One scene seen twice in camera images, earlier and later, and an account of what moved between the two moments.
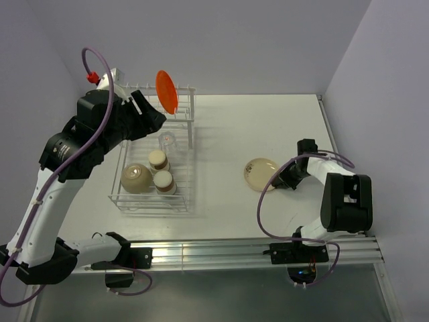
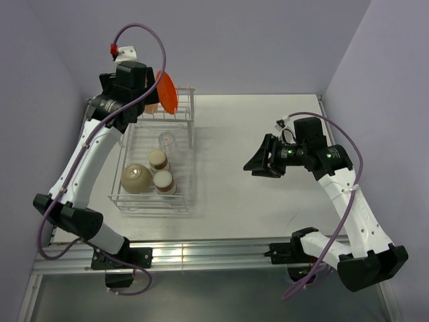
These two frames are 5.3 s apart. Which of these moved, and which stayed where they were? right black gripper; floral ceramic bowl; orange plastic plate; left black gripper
Moved: left black gripper; right black gripper
Stayed: floral ceramic bowl; orange plastic plate
